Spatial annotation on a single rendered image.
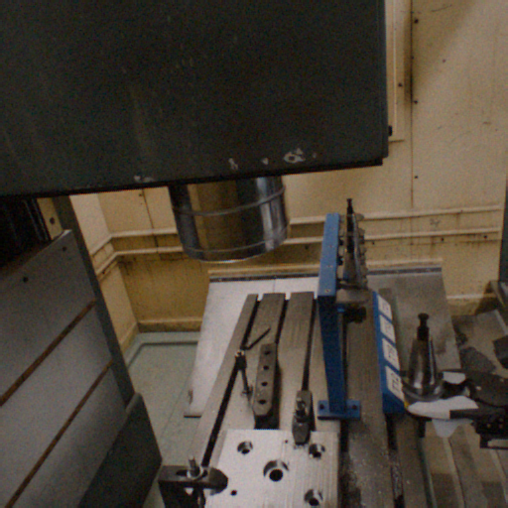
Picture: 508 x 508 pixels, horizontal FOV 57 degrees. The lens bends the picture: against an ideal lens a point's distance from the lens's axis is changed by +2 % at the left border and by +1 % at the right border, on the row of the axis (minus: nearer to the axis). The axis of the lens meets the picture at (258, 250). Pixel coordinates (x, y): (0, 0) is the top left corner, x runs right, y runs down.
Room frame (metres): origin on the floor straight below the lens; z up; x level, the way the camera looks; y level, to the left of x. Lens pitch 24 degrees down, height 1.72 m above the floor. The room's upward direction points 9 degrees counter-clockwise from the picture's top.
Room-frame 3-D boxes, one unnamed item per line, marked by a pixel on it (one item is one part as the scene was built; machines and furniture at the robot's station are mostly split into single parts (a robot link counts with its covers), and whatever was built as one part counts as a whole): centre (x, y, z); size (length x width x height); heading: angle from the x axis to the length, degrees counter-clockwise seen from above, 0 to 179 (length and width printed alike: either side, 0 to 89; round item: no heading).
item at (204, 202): (0.61, 0.03, 1.53); 0.16 x 0.16 x 0.12
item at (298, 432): (0.74, -0.03, 0.97); 0.13 x 0.03 x 0.15; 166
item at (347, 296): (0.82, -0.18, 1.21); 0.07 x 0.05 x 0.01; 76
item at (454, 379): (0.57, -0.24, 1.17); 0.09 x 0.03 x 0.06; 64
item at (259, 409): (0.92, 0.03, 0.93); 0.26 x 0.05 x 0.06; 171
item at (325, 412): (0.83, -0.13, 1.05); 0.10 x 0.05 x 0.30; 76
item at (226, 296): (1.24, -0.13, 0.75); 0.89 x 0.70 x 0.26; 76
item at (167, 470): (0.63, 0.19, 0.97); 0.13 x 0.03 x 0.15; 76
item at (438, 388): (0.55, -0.21, 1.22); 0.06 x 0.06 x 0.03
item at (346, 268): (0.87, -0.19, 1.26); 0.04 x 0.04 x 0.07
